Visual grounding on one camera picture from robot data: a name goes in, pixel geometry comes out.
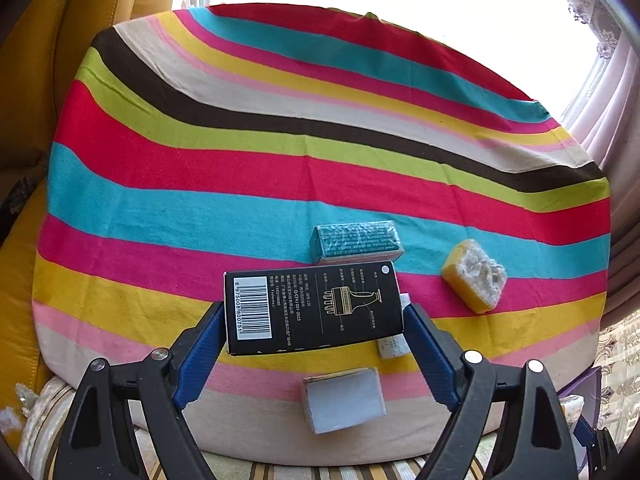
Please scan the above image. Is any yellow soap with white sponge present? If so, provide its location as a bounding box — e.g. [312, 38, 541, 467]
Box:
[441, 240, 509, 314]

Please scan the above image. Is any cream box with tan side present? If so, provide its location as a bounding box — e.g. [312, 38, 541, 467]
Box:
[301, 367, 388, 434]

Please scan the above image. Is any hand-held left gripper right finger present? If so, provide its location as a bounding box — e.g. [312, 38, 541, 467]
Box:
[402, 304, 576, 480]

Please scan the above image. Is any black box with barcode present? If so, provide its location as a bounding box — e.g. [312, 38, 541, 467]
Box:
[223, 261, 406, 357]

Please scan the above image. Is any purple cardboard box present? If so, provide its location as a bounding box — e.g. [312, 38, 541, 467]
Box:
[557, 365, 602, 471]

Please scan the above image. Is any colourful striped cloth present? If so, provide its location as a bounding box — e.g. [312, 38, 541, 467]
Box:
[31, 4, 613, 456]

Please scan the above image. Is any beige striped towel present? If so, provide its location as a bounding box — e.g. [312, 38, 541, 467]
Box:
[20, 375, 601, 480]

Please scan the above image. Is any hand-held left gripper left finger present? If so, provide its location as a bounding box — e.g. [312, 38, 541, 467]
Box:
[55, 300, 229, 480]

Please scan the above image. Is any yellow leather sofa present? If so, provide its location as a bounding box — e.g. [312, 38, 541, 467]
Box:
[0, 0, 177, 411]

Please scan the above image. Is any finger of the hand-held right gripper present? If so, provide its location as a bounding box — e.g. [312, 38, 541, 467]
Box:
[574, 417, 619, 469]

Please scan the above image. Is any white box with small print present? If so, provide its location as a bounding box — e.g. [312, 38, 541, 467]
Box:
[377, 292, 414, 361]

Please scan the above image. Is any teal glitter box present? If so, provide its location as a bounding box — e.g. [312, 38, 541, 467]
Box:
[310, 220, 403, 266]

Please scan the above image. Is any floral sheer lace curtain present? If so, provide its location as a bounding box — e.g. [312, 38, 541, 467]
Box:
[525, 0, 640, 411]

